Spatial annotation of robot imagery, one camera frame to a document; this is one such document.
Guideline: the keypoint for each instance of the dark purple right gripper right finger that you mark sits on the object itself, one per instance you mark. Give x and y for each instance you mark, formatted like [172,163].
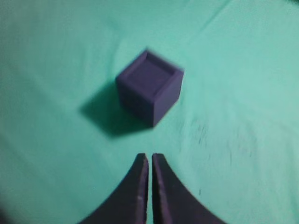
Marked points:
[172,202]

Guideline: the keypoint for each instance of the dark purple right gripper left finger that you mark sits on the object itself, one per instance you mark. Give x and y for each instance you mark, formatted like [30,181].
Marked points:
[127,204]

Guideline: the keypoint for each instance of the dark purple cube block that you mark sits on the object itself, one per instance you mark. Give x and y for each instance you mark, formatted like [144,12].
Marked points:
[151,74]

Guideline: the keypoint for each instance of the dark purple groove box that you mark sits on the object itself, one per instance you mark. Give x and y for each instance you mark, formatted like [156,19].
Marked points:
[149,108]

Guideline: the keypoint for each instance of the green cloth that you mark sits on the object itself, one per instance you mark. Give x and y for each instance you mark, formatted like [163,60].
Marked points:
[232,138]

